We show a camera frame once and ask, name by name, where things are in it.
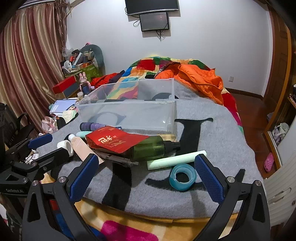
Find pile of desk clutter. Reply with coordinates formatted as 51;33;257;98
61;47;97;73

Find green cardboard box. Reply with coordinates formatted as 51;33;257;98
75;64;102;78

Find green glass bottle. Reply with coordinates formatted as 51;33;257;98
126;136;181;162

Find striped pink curtain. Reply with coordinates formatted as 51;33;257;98
0;2;70;138

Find large black monitor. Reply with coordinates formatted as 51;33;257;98
125;0;180;16

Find small black monitor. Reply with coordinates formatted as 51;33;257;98
139;11;171;32

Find clear plastic bin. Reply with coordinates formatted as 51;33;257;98
75;78;177;139

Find wooden door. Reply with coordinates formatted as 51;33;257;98
268;5;292;98

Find pale green tube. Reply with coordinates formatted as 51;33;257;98
147;150;207;170

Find pale blue notebook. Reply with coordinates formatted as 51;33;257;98
50;100;78;114

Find red tea packet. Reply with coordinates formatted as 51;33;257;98
85;129;150;156

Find black bag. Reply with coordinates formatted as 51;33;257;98
0;102;36;149

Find green patterned booklet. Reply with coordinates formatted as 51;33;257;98
63;110;78;123

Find dark purple cylinder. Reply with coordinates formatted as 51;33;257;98
80;122;109;131

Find colourful patchwork quilt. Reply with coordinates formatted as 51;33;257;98
109;56;244;133

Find pink floral cloth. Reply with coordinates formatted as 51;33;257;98
42;116;58;134

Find yellow pink fleece blanket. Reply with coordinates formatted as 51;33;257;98
73;199;239;241

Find teal tape roll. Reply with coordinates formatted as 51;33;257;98
169;163;198;191

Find long red box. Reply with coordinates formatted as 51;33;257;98
52;76;77;94

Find dark brown pen tool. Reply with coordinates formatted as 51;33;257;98
92;149;139;168

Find beige tube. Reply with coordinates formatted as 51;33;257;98
69;137;105;165

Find white wardrobe door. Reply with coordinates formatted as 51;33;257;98
264;148;296;228

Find grey neck pillow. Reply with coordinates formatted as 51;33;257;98
80;44;105;68

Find white tape roll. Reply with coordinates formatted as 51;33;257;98
57;140;74;156

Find orange puffer jacket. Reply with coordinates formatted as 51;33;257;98
155;61;224;105

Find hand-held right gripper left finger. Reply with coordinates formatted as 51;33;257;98
22;153;100;241

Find white shoes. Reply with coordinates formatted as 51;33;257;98
272;123;290;144

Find pink bunny toy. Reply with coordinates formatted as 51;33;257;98
79;72;91;91

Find red cloth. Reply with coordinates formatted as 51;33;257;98
91;72;121;88

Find grey blanket with black letters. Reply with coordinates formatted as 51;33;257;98
37;81;264;219

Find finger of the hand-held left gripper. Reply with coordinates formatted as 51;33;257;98
6;133;53;158
32;147;70;175

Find pink clog shoe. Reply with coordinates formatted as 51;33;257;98
264;152;275;173

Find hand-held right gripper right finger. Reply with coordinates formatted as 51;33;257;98
194;154;271;241

